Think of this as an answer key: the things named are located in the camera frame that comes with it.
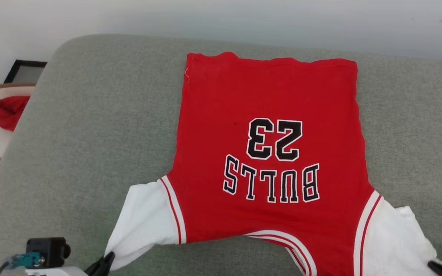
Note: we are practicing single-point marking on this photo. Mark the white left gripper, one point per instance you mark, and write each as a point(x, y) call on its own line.
point(52, 272)

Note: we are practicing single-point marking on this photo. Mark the red Bulls 23 jersey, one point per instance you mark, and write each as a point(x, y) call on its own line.
point(267, 96)

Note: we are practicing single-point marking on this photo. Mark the plain red garment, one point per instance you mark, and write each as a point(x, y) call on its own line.
point(8, 111)

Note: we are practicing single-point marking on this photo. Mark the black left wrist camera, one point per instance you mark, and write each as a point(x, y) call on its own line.
point(48, 249)

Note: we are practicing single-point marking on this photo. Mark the teal left camera connector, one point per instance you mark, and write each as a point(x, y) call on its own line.
point(27, 260)

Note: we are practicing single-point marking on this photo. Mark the black rectangular frame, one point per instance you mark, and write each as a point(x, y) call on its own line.
point(25, 73)

